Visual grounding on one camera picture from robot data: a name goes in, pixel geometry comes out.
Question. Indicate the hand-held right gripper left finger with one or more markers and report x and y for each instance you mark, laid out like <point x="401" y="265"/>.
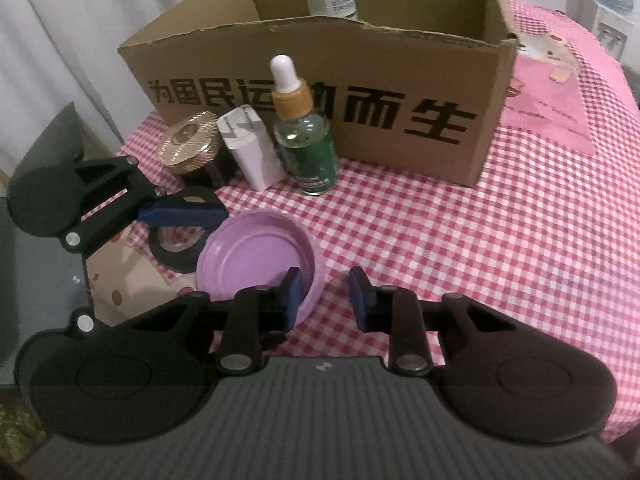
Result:
<point x="292" y="300"/>

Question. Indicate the pink checkered tablecloth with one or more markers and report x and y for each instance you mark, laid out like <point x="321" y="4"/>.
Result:
<point x="450" y="260"/>

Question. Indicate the printed cardboard box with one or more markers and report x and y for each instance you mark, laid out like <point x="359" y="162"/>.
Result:
<point x="400" y="60"/>

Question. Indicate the white charger plug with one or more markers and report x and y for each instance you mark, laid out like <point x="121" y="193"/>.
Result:
<point x="250" y="160"/>

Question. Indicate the dark grey chair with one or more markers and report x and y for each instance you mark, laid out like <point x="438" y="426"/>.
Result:
<point x="40" y="135"/>

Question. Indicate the gold ridged jar lid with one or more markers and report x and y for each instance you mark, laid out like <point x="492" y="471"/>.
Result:
<point x="187" y="140"/>

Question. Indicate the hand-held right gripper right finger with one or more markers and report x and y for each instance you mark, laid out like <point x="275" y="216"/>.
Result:
<point x="361" y="300"/>

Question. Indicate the white water dispenser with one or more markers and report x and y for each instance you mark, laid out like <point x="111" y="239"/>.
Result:
<point x="602" y="30"/>

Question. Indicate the black tape roll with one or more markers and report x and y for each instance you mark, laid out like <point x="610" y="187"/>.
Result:
<point x="175" y="261"/>

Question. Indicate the purple plastic lid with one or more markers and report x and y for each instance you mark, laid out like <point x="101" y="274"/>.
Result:
<point x="250" y="260"/>

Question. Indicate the white curtain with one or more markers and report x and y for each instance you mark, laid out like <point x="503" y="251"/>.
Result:
<point x="75" y="35"/>

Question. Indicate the green dropper bottle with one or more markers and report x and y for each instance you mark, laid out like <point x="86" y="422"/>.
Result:
<point x="305" y="150"/>

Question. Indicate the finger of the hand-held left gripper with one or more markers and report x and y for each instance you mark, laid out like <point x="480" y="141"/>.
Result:
<point x="180" y="212"/>
<point x="84" y="322"/>

